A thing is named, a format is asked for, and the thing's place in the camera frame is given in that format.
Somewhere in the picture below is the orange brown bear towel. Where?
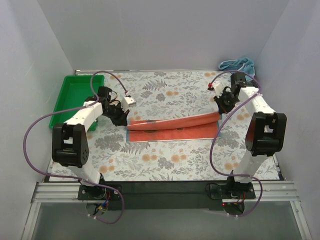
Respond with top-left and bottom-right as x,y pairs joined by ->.
126,112 -> 221,143

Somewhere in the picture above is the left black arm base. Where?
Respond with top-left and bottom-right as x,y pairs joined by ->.
77,185 -> 121,201

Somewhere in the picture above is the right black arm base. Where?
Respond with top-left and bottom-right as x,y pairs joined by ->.
205,182 -> 256,200

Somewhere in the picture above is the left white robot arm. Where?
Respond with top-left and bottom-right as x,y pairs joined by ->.
52,86 -> 136,186

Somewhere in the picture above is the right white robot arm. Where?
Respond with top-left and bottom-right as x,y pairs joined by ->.
208,70 -> 287,193

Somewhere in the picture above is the blue crumpled towel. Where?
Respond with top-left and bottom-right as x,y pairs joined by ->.
218,57 -> 256,77

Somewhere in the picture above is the green plastic tray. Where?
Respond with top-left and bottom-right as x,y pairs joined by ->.
49,75 -> 105,132

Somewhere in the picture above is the floral table mat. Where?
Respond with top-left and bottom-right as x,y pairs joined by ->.
87,71 -> 251,181

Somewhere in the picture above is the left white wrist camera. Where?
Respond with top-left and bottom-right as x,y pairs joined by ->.
121,96 -> 137,112

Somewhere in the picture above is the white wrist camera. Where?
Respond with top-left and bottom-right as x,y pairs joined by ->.
121,96 -> 137,112
208,81 -> 224,98

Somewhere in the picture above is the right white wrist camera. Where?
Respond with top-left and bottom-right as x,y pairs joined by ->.
208,81 -> 224,98

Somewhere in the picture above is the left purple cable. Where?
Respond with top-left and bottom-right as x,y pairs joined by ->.
23,71 -> 132,225

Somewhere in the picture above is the aluminium frame rail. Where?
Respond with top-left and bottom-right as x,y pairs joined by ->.
29,180 -> 312,240

